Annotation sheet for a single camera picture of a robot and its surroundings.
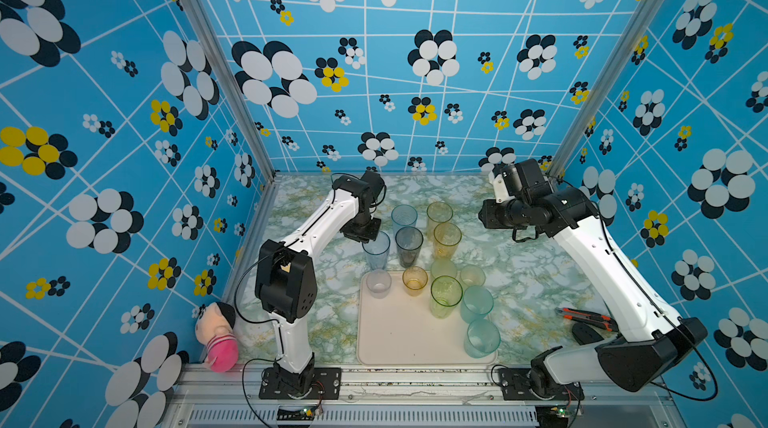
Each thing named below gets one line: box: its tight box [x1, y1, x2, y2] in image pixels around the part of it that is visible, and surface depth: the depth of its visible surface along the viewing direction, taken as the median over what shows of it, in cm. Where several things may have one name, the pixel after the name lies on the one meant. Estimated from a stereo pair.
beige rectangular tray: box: [357, 271, 498, 365], surface depth 84 cm
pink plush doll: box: [192, 301, 239, 373], surface depth 76 cm
